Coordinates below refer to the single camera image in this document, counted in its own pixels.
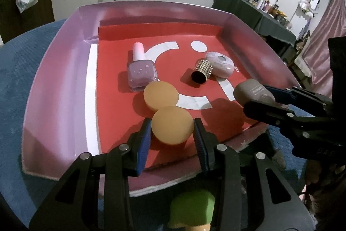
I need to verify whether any table with dark green cloth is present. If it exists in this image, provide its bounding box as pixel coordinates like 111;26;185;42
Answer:
212;0;298;58

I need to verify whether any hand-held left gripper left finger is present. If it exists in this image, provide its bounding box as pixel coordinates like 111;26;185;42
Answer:
28;117;152;231

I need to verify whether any taupe eyeshadow case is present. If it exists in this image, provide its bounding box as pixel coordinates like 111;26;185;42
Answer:
233;79;276;106

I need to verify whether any group of bottles and jars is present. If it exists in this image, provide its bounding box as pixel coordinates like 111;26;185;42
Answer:
224;0;294;30

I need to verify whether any green and yellow toy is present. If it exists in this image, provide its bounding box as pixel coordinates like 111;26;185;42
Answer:
168;190;215;231

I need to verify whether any orange round puck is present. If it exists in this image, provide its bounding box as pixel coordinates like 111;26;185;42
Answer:
143;81;179;111
151;107;195;145

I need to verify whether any pink box with red insert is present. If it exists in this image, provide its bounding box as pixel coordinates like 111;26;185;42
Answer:
22;0;302;197

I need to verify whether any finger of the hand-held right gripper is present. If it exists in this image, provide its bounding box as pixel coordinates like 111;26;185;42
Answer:
263;86;335;113
243;100;321;140

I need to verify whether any pink curtain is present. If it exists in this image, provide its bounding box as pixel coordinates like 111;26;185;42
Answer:
300;0;346;102

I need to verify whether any lilac round case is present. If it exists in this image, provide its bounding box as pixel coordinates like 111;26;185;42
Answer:
205;51;235;78

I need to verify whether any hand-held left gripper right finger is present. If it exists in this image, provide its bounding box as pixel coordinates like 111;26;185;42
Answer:
193;117;317;231

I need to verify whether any blue textured blanket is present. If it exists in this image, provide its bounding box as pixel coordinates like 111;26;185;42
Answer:
0;18;311;231

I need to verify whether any purple nail polish bottle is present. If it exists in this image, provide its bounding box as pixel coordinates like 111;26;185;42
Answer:
127;42;159;92

